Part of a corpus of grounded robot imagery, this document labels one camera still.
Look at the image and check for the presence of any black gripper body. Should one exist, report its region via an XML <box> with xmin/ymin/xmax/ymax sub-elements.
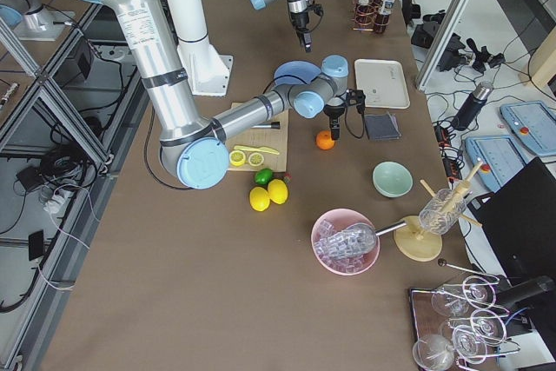
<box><xmin>288</xmin><ymin>0</ymin><xmax>324</xmax><ymax>41</ymax></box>
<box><xmin>323</xmin><ymin>89</ymin><xmax>366</xmax><ymax>129</ymax></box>

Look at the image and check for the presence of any orange fruit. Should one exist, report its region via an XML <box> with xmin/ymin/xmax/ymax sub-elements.
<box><xmin>315</xmin><ymin>130</ymin><xmax>335</xmax><ymax>150</ymax></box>

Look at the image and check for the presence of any blue plate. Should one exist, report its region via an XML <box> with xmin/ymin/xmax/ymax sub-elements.
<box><xmin>274</xmin><ymin>60</ymin><xmax>321</xmax><ymax>85</ymax></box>

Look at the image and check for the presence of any cream serving tray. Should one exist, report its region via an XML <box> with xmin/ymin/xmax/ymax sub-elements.
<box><xmin>354</xmin><ymin>58</ymin><xmax>410</xmax><ymax>109</ymax></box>

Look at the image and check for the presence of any grey folded cloth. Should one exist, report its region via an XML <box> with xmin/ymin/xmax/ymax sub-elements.
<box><xmin>364</xmin><ymin>113</ymin><xmax>401</xmax><ymax>141</ymax></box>

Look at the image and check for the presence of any wooden cutting board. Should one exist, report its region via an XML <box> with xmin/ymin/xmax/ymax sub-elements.
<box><xmin>226</xmin><ymin>110</ymin><xmax>289</xmax><ymax>172</ymax></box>

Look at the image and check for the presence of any dark sauce bottle one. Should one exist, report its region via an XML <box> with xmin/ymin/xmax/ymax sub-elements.
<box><xmin>354</xmin><ymin>0</ymin><xmax>374</xmax><ymax>30</ymax></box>

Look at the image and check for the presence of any dark sauce bottle two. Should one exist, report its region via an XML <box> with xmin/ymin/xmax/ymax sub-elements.
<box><xmin>374</xmin><ymin>0</ymin><xmax>395</xmax><ymax>34</ymax></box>

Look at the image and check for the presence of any mint green bowl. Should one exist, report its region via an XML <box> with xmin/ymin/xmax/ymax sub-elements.
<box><xmin>372</xmin><ymin>162</ymin><xmax>414</xmax><ymax>198</ymax></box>

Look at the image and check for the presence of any yellow plastic knife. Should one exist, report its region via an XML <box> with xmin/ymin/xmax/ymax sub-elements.
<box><xmin>233</xmin><ymin>144</ymin><xmax>281</xmax><ymax>156</ymax></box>

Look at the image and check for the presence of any lemon slice lower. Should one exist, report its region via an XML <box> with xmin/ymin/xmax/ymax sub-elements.
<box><xmin>248</xmin><ymin>152</ymin><xmax>265</xmax><ymax>168</ymax></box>

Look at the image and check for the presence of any lemon slice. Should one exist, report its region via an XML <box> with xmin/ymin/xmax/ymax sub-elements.
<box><xmin>248</xmin><ymin>152</ymin><xmax>265</xmax><ymax>168</ymax></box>
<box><xmin>229</xmin><ymin>149</ymin><xmax>247</xmax><ymax>167</ymax></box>

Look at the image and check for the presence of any yellow lemon far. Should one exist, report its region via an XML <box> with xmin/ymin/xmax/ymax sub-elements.
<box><xmin>267</xmin><ymin>179</ymin><xmax>288</xmax><ymax>204</ymax></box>

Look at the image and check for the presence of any yellow lemon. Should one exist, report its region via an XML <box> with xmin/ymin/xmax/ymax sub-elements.
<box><xmin>267</xmin><ymin>179</ymin><xmax>288</xmax><ymax>204</ymax></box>
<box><xmin>248</xmin><ymin>187</ymin><xmax>270</xmax><ymax>212</ymax></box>

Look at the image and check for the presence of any green lime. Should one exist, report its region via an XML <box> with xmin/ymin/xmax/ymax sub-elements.
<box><xmin>254</xmin><ymin>168</ymin><xmax>274</xmax><ymax>186</ymax></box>

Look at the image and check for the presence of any lemon slice upper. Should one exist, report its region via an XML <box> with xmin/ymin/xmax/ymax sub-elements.
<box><xmin>229</xmin><ymin>149</ymin><xmax>247</xmax><ymax>167</ymax></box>

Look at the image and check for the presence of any yellow lemon near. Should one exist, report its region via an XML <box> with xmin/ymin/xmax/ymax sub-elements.
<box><xmin>248</xmin><ymin>187</ymin><xmax>270</xmax><ymax>212</ymax></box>

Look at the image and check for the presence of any metal ice scoop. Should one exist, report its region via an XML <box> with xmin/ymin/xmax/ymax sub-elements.
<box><xmin>334</xmin><ymin>221</ymin><xmax>407</xmax><ymax>259</ymax></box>

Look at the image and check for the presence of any pink bowl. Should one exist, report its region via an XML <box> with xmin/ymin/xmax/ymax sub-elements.
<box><xmin>311</xmin><ymin>209</ymin><xmax>381</xmax><ymax>275</ymax></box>

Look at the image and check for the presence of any black thermos bottle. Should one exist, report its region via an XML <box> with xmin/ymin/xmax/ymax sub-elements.
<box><xmin>451</xmin><ymin>81</ymin><xmax>493</xmax><ymax>131</ymax></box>

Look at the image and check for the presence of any pile of clear ice cubes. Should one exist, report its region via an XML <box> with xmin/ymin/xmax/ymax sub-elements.
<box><xmin>313</xmin><ymin>220</ymin><xmax>379</xmax><ymax>275</ymax></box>

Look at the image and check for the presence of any clear textured glass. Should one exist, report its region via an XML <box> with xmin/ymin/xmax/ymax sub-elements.
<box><xmin>419</xmin><ymin>189</ymin><xmax>466</xmax><ymax>235</ymax></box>

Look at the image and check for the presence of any wooden glass stand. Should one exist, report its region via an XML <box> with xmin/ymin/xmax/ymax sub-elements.
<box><xmin>394</xmin><ymin>160</ymin><xmax>482</xmax><ymax>262</ymax></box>

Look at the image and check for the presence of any blue teach pendant near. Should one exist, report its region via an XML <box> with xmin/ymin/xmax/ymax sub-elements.
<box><xmin>464</xmin><ymin>135</ymin><xmax>530</xmax><ymax>192</ymax></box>

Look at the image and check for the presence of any blue teach pendant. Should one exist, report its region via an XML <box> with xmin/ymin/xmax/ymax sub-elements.
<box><xmin>464</xmin><ymin>135</ymin><xmax>530</xmax><ymax>192</ymax></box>
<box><xmin>500</xmin><ymin>101</ymin><xmax>555</xmax><ymax>156</ymax></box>

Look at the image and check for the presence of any blue teach pendant far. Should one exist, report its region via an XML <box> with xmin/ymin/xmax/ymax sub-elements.
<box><xmin>500</xmin><ymin>101</ymin><xmax>555</xmax><ymax>156</ymax></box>

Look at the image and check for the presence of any black monitor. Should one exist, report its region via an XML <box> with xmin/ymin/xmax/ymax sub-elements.
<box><xmin>468</xmin><ymin>157</ymin><xmax>555</xmax><ymax>279</ymax></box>

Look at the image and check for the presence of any copper wire bottle rack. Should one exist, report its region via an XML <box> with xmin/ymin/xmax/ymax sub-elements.
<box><xmin>352</xmin><ymin>0</ymin><xmax>393</xmax><ymax>34</ymax></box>

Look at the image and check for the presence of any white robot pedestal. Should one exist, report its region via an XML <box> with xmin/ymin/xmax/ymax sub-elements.
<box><xmin>167</xmin><ymin>0</ymin><xmax>234</xmax><ymax>96</ymax></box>

